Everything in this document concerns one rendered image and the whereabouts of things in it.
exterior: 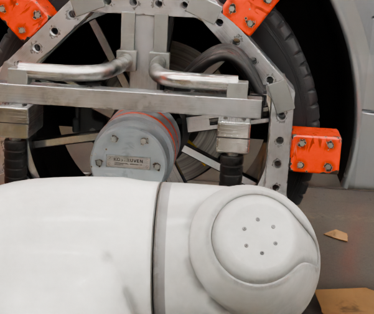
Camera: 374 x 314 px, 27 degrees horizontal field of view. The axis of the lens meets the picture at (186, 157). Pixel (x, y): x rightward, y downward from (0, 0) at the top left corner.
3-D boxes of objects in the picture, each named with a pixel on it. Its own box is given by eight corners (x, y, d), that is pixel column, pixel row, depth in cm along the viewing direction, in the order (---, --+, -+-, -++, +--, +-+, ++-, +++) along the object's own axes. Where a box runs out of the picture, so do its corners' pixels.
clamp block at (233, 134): (249, 141, 127) (251, 108, 125) (249, 155, 118) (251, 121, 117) (218, 138, 127) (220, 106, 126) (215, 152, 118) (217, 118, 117)
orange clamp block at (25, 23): (61, 14, 145) (27, -23, 143) (50, 18, 137) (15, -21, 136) (35, 39, 146) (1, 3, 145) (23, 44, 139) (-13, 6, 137)
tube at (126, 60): (137, 72, 139) (139, 12, 136) (119, 91, 120) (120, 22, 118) (40, 66, 140) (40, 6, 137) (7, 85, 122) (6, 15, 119)
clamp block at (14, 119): (43, 126, 129) (43, 95, 128) (28, 139, 120) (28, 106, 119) (14, 124, 130) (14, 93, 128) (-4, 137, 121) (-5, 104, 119)
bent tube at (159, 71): (248, 79, 138) (252, 18, 135) (247, 99, 119) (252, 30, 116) (149, 73, 139) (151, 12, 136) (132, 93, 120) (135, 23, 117)
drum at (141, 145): (180, 172, 150) (184, 100, 146) (168, 209, 129) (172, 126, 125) (108, 167, 151) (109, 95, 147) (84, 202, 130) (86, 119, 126)
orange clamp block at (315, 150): (286, 161, 148) (334, 164, 148) (288, 172, 141) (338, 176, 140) (289, 124, 146) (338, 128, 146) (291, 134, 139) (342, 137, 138)
